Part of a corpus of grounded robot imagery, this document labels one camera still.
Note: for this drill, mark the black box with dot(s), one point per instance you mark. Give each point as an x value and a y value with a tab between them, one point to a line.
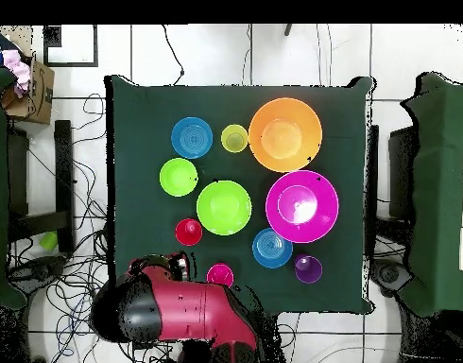
401	170

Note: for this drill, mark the yellow plastic cup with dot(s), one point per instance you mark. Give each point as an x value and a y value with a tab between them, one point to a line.
234	138

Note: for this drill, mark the black metal stand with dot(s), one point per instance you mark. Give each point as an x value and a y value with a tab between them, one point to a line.
63	170

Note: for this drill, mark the black base with knob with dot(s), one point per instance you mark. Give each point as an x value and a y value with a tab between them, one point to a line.
38	270

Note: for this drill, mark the orange plastic bowl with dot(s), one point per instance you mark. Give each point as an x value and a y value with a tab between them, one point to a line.
285	135

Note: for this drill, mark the crimson pink plastic cup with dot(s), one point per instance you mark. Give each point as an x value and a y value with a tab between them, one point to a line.
220	273

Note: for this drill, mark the dark green table cloth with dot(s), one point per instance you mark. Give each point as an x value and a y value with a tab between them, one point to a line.
148	227

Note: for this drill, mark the purple plastic cup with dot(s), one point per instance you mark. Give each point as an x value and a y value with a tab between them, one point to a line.
308	269

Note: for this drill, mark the small green plastic bowl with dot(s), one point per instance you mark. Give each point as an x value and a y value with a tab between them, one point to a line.
178	177

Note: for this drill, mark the large pink plastic bowl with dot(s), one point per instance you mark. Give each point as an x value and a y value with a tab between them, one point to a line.
302	206

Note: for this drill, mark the pink cloth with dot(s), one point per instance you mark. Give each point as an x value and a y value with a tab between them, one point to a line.
18	68

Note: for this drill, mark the blue plastic bowl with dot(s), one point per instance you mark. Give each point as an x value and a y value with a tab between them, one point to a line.
192	137
272	248

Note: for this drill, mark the large green plastic bowl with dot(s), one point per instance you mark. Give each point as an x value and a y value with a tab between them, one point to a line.
224	207

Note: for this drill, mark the green cup on floor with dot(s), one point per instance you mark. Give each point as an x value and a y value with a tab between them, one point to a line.
49	241

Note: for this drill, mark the red plastic cup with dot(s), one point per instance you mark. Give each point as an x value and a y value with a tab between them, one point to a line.
188	232

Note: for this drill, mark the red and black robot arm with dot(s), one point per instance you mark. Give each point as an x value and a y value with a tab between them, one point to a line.
201	310

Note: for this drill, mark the black square frame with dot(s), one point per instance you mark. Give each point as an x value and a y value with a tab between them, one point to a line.
52	38

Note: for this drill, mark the grey black base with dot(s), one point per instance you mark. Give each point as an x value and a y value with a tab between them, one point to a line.
388	274

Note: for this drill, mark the brown cardboard box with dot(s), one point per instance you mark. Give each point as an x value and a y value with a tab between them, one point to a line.
42	98

